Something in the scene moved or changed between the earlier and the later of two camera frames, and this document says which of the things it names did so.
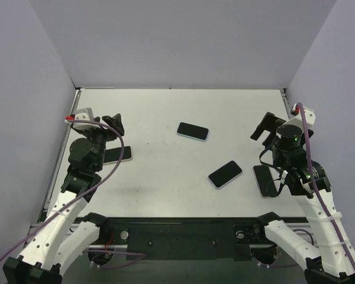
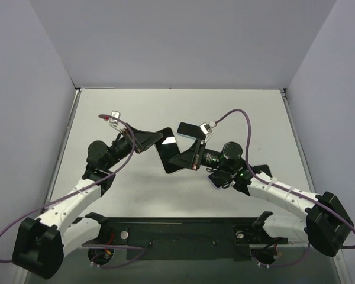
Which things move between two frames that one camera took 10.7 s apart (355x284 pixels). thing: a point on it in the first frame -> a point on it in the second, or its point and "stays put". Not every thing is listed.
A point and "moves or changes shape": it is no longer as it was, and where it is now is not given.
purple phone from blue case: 192,130 stays put
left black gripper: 107,129 -> 131,139
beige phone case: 122,160 -> 167,148
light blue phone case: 193,131 stays put
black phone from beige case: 114,154 moves or changes shape
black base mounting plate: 186,238 stays put
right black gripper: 272,125 -> 197,155
